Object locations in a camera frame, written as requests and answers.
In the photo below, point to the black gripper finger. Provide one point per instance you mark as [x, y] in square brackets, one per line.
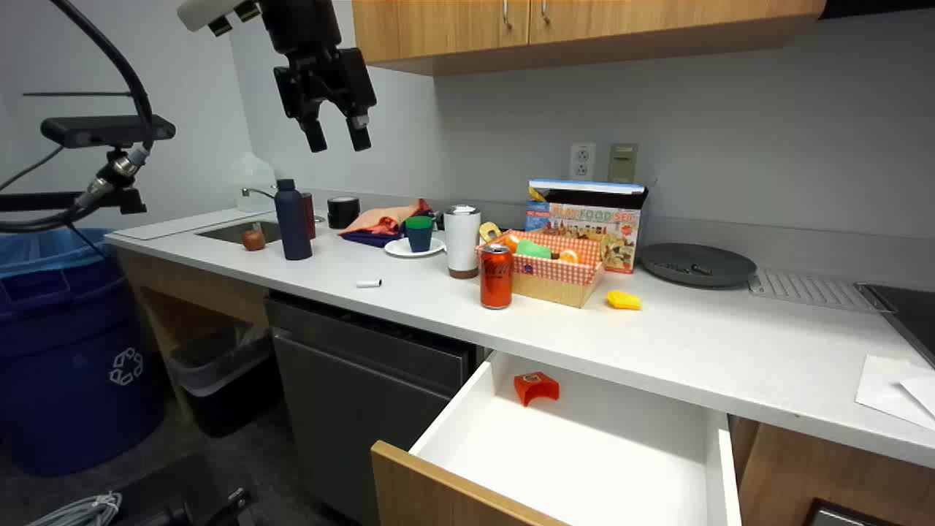
[313, 134]
[360, 129]

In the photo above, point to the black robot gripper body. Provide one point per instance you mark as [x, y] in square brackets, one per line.
[316, 67]

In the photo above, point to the green toy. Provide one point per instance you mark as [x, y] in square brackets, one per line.
[534, 248]

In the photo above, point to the white drawer with wooden front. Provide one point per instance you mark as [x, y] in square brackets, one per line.
[575, 456]

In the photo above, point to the orange toy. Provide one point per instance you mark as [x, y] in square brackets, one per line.
[535, 389]

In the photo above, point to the yellow sponge toy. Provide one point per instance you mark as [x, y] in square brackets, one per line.
[623, 300]

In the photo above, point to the dark red bottle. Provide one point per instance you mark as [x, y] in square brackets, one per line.
[312, 215]

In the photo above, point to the black cup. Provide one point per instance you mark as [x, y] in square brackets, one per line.
[344, 215]

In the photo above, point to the orange cloth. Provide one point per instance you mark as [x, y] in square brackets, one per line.
[376, 218]

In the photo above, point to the navy blue bottle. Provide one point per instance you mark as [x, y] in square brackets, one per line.
[293, 224]

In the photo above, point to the purple cloth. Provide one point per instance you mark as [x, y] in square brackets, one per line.
[366, 238]

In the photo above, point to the blue cup with green rim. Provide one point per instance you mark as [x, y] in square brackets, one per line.
[420, 234]

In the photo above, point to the small brown round item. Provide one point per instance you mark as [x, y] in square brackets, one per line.
[256, 238]

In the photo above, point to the kitchen sink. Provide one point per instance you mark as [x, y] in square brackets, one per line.
[239, 232]

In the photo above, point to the white plate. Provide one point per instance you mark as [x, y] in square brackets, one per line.
[398, 248]

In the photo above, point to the white tumbler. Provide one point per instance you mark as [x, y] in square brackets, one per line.
[464, 241]

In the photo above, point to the small white marker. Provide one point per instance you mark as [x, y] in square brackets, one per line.
[370, 285]

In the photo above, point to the red soda can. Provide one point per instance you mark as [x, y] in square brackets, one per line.
[497, 278]

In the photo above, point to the orange checkered basket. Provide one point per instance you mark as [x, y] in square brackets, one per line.
[557, 278]

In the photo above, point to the wooden upper cabinet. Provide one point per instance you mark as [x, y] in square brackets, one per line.
[585, 31]

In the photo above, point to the black trash bin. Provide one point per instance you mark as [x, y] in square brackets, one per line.
[223, 383]

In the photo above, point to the blue snack box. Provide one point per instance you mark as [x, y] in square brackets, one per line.
[610, 228]

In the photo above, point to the grey dishwasher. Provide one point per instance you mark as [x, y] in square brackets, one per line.
[360, 399]

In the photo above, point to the blue recycling bin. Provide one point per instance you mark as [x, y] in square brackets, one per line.
[68, 361]

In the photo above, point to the crumpled clear plastic bag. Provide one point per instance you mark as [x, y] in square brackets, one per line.
[82, 510]

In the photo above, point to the grey drying mat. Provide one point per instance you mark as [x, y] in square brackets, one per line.
[814, 289]

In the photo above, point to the white paper sheet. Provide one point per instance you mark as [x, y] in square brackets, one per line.
[880, 383]
[924, 392]

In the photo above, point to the black cooktop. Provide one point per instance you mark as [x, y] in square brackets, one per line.
[911, 317]

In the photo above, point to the wooden base cabinet panel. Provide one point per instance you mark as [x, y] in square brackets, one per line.
[829, 476]

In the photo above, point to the white wrist camera block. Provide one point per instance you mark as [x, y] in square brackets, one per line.
[210, 13]

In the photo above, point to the wooden sink cabinet frame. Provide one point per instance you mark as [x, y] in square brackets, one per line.
[185, 294]

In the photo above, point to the black stereo camera bar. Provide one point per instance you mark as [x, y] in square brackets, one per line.
[106, 129]

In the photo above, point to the white wall outlet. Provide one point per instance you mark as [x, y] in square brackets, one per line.
[584, 161]

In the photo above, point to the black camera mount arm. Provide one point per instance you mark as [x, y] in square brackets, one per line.
[59, 199]

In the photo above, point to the grey wall switch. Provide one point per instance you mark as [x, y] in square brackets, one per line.
[623, 161]

